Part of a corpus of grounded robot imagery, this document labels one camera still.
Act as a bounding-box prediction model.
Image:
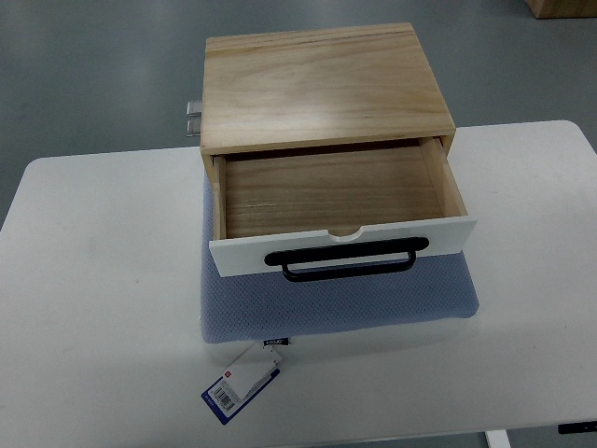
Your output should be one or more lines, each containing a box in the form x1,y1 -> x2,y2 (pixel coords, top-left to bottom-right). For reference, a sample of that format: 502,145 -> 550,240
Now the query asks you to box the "white drawer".
209,137 -> 476,277

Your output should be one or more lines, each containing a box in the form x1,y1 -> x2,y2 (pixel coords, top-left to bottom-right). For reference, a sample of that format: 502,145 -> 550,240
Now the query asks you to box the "black drawer handle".
264,237 -> 430,283

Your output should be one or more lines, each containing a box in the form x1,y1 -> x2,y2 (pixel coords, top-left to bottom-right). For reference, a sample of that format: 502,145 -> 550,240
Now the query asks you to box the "wooden drawer cabinet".
199,21 -> 457,188

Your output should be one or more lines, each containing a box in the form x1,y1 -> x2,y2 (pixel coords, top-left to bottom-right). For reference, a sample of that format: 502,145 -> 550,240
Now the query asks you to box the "blue mesh cushion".
201,182 -> 479,344

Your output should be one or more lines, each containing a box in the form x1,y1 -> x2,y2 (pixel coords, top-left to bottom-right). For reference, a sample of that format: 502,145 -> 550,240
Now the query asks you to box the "grey metal clamp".
187,100 -> 202,137

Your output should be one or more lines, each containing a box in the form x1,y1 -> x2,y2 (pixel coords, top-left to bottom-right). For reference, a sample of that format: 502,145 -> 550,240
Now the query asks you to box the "white blue product tag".
201,343 -> 283,426

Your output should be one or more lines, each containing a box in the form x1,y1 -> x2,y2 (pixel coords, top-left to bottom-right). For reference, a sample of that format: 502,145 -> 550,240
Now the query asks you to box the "white table leg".
484,429 -> 512,448

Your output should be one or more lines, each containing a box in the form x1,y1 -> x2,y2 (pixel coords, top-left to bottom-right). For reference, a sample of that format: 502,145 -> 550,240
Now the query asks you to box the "cardboard box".
525,0 -> 596,19

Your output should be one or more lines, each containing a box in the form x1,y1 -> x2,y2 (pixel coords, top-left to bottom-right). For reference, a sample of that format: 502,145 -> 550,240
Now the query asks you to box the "black table control box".
558,421 -> 597,435

